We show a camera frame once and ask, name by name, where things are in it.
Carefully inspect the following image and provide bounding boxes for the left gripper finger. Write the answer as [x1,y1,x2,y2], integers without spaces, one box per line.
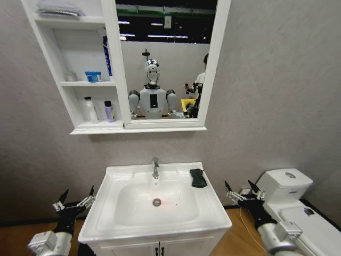
[76,185,97,208]
[52,189,70,212]

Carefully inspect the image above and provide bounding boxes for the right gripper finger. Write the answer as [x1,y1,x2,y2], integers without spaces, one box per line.
[247,179,267,202]
[224,180,248,206]

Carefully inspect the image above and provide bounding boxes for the dark folded towel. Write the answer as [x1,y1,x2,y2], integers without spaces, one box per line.
[189,168,207,188]

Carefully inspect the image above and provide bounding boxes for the white ceramic washbasin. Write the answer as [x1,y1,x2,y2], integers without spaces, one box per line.
[77,161,232,244]

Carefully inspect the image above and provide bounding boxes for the white vanity cabinet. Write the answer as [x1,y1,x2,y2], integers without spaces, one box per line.
[79,226,230,256]

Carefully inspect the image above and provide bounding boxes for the white toilet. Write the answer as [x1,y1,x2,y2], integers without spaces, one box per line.
[255,167,341,256]

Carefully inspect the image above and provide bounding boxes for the chrome faucet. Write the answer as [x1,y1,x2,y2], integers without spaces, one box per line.
[151,157,161,180]

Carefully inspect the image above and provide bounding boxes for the white plastic bottle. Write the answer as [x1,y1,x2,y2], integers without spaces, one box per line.
[83,96,100,125]

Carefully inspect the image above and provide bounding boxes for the purple bottle black cap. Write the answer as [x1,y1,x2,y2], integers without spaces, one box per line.
[103,100,117,124]

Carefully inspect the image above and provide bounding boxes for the small blue white box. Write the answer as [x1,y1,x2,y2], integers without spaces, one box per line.
[85,70,103,83]

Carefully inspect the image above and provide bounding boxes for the tall blue toothpaste box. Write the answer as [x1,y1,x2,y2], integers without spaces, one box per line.
[102,35,114,77]

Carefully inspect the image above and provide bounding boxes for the grey folded towels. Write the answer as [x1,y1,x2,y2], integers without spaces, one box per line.
[36,0,85,19]

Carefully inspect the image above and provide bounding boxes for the thin pale cable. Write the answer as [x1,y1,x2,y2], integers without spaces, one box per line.
[239,206,266,252]

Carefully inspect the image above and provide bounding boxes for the white wall shelf cabinet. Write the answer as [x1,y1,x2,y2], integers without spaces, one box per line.
[20,0,232,135]

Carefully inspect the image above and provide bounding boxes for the framed wall mirror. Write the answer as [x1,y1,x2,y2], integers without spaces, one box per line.
[115,0,218,121]

